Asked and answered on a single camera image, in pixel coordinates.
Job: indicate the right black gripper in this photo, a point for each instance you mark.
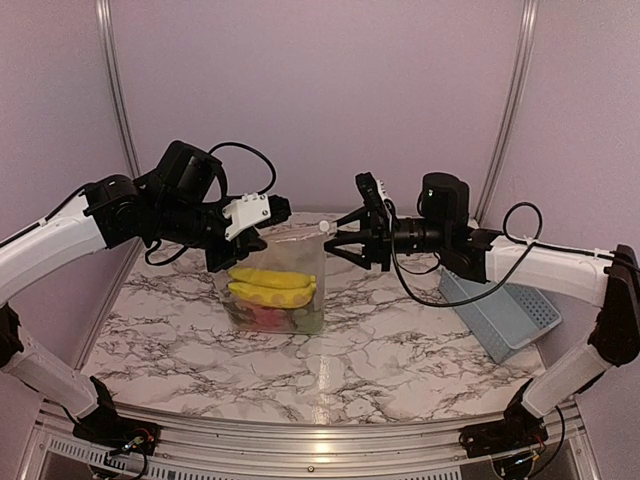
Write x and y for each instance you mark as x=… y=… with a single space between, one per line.
x=375 y=235

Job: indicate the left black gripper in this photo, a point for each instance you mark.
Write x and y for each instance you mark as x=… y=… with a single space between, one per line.
x=244 y=243

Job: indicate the yellow fake banana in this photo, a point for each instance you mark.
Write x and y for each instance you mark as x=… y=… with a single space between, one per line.
x=272 y=289

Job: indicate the clear zip top bag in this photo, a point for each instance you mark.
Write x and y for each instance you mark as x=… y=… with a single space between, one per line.
x=299 y=249

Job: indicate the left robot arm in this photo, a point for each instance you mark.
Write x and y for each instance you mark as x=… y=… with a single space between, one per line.
x=183 y=200

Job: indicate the pink fake dragon fruit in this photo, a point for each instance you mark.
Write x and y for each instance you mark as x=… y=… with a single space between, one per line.
x=271 y=319

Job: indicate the dark green fake vegetable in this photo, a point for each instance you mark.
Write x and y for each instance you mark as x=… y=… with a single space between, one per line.
x=308 y=321

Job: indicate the light blue perforated basket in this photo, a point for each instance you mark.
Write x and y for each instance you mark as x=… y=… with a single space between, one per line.
x=509 y=320

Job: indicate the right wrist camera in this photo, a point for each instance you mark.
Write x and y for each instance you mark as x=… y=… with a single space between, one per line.
x=373 y=193

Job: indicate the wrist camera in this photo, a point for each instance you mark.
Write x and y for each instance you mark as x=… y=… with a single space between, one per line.
x=255 y=210
x=373 y=193

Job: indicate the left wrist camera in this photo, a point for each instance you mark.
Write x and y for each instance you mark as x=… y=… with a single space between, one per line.
x=255 y=210

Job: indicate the front aluminium rail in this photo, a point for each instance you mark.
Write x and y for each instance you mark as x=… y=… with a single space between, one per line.
x=190 y=447

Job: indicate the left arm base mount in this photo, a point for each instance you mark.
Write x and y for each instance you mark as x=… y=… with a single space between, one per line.
x=118 y=434

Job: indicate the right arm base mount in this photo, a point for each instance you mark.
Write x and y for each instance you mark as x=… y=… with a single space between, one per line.
x=500 y=436

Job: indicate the left aluminium frame post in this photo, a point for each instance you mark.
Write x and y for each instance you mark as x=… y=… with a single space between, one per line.
x=107 y=37

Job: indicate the aluminium frame post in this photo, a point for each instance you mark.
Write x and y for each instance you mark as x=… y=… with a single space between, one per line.
x=516 y=86
x=107 y=37

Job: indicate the right aluminium frame post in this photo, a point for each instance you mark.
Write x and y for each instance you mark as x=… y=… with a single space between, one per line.
x=516 y=86

